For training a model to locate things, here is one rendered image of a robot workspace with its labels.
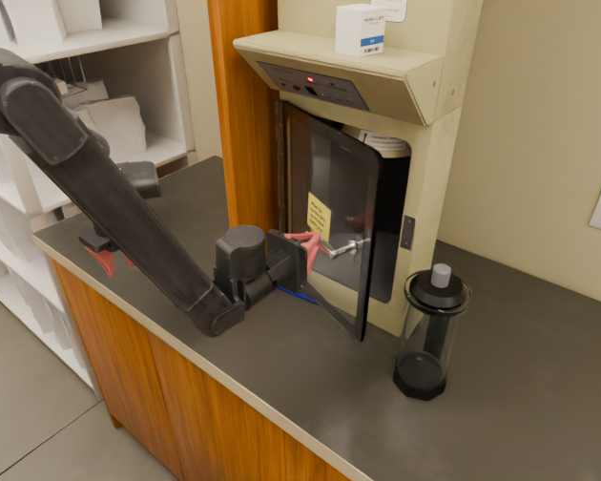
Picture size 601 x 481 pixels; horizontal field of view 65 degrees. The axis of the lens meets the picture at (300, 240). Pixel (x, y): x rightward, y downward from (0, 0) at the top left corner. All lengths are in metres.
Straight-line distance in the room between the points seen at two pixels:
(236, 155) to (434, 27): 0.44
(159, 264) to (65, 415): 1.72
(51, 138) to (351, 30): 0.44
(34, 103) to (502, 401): 0.86
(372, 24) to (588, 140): 0.62
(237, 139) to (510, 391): 0.71
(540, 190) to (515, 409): 0.52
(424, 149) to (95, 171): 0.51
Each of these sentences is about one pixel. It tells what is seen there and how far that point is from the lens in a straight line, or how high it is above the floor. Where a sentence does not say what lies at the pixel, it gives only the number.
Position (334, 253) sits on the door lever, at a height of 1.21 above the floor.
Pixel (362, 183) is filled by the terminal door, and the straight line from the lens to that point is 0.75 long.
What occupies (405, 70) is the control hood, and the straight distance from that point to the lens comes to 0.66.
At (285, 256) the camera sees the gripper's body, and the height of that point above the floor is 1.22.
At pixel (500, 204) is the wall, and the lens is 1.28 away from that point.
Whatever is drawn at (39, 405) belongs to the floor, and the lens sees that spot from 2.34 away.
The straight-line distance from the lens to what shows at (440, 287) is 0.79.
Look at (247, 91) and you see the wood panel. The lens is 0.96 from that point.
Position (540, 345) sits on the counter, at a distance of 1.12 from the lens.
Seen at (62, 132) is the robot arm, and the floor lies 1.52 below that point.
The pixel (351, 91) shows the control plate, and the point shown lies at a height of 1.46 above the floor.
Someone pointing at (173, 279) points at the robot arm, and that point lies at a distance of 0.60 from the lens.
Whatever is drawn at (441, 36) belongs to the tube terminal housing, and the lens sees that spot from 0.75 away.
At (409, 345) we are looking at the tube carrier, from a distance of 0.85.
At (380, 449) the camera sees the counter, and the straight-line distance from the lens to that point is 0.87.
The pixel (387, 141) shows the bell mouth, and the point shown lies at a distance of 0.87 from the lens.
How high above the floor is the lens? 1.67
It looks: 34 degrees down
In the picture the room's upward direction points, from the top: straight up
